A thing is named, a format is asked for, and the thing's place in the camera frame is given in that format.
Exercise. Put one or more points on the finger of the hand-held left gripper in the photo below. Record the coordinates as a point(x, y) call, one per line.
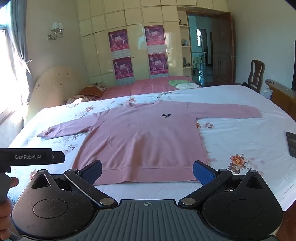
point(58, 157)

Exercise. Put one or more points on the purple wall poster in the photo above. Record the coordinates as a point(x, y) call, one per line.
point(154, 36)
point(122, 68)
point(157, 63)
point(118, 40)

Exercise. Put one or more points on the wooden chair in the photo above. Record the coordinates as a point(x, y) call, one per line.
point(255, 71)

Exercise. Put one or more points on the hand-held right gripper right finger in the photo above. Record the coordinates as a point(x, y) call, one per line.
point(203, 172)

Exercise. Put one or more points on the cream wardrobe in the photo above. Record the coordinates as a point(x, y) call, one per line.
point(138, 46)

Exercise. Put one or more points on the wall lamp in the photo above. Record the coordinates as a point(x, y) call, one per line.
point(56, 29)

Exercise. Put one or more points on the pink checked bed cover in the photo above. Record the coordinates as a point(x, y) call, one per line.
point(143, 88)

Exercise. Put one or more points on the metal railing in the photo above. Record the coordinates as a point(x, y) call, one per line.
point(200, 63)

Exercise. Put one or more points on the pink sweater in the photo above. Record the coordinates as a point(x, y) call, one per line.
point(143, 143)

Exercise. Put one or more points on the brown pillow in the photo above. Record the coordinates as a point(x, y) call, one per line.
point(91, 91)

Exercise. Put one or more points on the brown wooden door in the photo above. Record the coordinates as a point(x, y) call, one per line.
point(223, 51)

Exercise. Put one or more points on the grey curtain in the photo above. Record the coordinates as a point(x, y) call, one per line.
point(19, 34)

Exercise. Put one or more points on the black phone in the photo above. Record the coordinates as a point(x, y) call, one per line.
point(291, 143)

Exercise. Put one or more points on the floral pillow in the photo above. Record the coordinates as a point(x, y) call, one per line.
point(76, 100)
point(100, 86)

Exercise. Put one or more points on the folded green cloth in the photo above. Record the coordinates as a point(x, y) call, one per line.
point(178, 82)

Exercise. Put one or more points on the cream round headboard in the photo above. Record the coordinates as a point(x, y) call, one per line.
point(53, 85)

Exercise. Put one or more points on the window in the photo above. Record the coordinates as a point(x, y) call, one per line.
point(5, 69)

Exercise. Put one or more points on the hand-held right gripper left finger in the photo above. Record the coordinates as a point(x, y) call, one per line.
point(91, 172)

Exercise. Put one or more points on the folded white cloth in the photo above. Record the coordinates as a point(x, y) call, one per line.
point(188, 86)

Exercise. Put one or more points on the person's left hand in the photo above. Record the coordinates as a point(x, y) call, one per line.
point(13, 182)

